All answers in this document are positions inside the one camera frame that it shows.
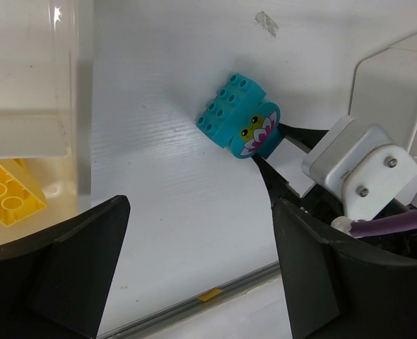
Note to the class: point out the large yellow lego brick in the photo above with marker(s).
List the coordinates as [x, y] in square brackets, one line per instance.
[20, 194]

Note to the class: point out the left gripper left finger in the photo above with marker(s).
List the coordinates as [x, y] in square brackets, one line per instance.
[54, 283]

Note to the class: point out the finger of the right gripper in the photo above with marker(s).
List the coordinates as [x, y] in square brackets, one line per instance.
[304, 139]

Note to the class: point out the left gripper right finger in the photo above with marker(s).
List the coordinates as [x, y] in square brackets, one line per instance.
[337, 286]

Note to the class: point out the left white divided tray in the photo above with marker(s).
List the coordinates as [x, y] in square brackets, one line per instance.
[46, 84]

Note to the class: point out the teal character lego figure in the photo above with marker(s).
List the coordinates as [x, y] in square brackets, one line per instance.
[241, 119]

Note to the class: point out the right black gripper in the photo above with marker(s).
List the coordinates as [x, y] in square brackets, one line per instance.
[394, 229]

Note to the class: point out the aluminium rail front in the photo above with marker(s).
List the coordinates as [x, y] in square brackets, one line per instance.
[184, 310]

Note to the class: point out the right white divided tray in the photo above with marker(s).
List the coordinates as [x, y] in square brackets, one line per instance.
[385, 92]

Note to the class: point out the white divided tray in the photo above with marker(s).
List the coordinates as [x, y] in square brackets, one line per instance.
[46, 84]
[385, 92]

